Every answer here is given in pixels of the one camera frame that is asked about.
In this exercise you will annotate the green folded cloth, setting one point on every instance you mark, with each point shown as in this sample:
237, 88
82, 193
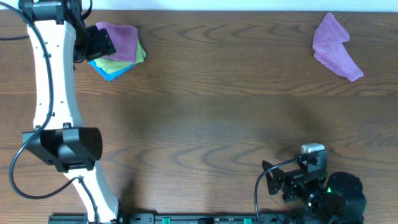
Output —
111, 66

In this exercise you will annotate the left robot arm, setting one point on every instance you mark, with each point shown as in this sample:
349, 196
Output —
60, 39

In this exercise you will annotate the purple crumpled cloth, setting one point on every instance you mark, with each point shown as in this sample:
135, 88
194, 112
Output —
328, 42

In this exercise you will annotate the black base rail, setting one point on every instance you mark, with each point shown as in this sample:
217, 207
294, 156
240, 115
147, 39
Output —
148, 218

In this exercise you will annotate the purple cloth with tag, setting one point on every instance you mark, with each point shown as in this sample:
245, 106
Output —
124, 39

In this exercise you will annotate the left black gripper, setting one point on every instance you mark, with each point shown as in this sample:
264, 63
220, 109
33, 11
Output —
100, 43

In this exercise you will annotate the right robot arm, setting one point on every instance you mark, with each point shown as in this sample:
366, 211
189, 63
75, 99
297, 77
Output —
337, 198

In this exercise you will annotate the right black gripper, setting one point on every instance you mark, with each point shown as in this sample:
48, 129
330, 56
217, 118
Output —
293, 182

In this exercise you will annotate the blue folded cloth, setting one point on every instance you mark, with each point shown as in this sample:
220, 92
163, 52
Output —
109, 76

